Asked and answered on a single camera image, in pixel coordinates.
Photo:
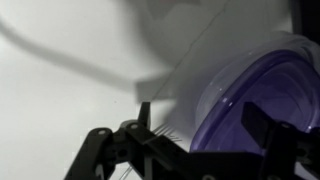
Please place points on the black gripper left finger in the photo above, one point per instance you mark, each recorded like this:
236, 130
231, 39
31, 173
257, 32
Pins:
151, 156

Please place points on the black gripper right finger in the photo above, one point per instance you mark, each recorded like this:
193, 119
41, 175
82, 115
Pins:
283, 143

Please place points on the dark blue translucent lid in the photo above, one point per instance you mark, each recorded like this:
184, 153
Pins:
281, 78

